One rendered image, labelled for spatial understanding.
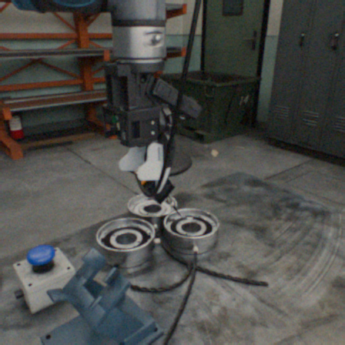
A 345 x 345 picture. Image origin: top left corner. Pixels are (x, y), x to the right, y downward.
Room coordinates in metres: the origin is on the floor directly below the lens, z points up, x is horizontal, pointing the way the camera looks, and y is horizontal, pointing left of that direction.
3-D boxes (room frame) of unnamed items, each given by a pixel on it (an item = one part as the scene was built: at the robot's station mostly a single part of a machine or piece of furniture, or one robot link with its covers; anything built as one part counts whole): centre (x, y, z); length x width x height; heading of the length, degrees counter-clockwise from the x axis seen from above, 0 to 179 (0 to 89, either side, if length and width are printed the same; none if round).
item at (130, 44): (0.50, 0.04, 1.15); 0.08 x 0.08 x 0.05
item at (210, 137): (3.99, -0.41, 0.35); 1.04 x 0.74 x 0.70; 38
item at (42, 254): (0.40, 0.20, 0.85); 0.04 x 0.04 x 0.05
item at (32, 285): (0.39, 0.20, 0.82); 0.08 x 0.07 x 0.05; 128
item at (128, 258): (0.49, 0.08, 0.82); 0.10 x 0.10 x 0.04
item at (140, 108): (0.50, 0.05, 1.07); 0.09 x 0.08 x 0.12; 131
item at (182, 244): (0.53, -0.04, 0.82); 0.10 x 0.10 x 0.04
